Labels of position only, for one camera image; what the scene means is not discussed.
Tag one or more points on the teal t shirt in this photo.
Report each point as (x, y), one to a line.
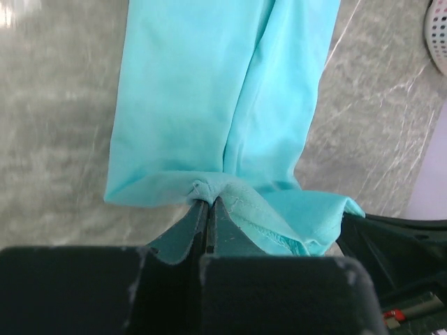
(215, 101)

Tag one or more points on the white laundry basket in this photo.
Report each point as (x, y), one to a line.
(435, 33)

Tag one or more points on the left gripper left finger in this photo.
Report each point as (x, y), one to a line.
(149, 289)

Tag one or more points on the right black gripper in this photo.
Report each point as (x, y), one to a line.
(406, 260)

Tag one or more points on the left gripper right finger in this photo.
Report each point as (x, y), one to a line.
(245, 291)

